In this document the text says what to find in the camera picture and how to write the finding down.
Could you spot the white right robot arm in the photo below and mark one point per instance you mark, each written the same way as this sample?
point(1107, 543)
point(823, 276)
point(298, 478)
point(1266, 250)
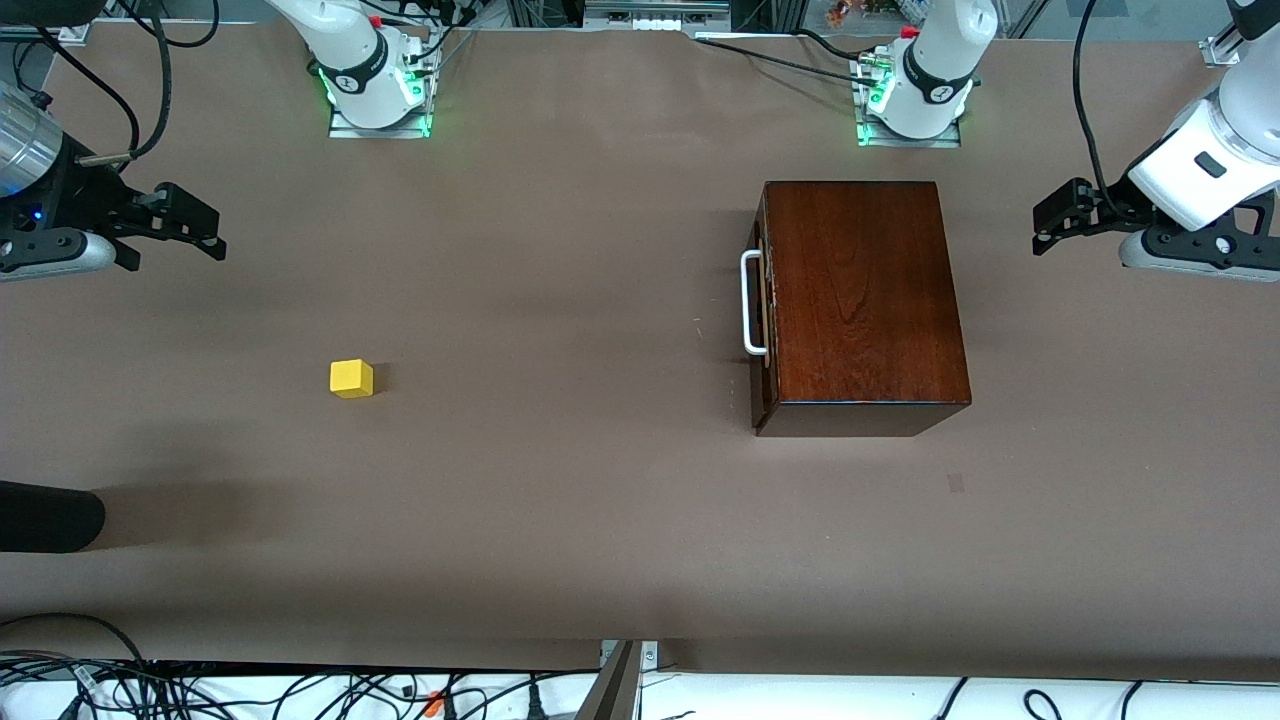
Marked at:
point(350, 60)

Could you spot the white power strip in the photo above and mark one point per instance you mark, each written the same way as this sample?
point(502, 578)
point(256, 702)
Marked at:
point(655, 18)

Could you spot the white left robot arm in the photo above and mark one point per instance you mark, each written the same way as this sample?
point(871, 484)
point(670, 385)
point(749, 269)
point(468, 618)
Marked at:
point(935, 70)

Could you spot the orange plug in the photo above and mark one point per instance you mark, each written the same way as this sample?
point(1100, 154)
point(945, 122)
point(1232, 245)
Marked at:
point(435, 704)

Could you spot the dark wooden cabinet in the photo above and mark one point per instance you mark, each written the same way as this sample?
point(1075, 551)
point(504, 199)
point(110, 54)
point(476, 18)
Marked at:
point(870, 300)

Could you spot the aluminium frame profile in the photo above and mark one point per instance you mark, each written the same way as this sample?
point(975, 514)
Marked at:
point(1225, 48)
point(70, 32)

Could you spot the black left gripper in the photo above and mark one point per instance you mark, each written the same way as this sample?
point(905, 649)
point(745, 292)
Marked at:
point(1113, 209)

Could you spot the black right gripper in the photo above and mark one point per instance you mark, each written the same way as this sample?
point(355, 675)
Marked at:
point(88, 196)

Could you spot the yellow cube block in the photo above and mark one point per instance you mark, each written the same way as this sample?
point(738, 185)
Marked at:
point(350, 380)

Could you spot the black cylinder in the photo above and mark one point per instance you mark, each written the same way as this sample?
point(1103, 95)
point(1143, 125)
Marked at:
point(50, 516)

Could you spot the grey metal bracket beam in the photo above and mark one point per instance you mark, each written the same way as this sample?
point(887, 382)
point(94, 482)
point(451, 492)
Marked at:
point(615, 690)

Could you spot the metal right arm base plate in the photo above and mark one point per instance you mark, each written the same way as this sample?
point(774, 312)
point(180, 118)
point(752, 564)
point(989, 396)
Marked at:
point(420, 118)

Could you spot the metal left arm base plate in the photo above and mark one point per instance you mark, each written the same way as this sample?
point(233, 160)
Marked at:
point(865, 135)

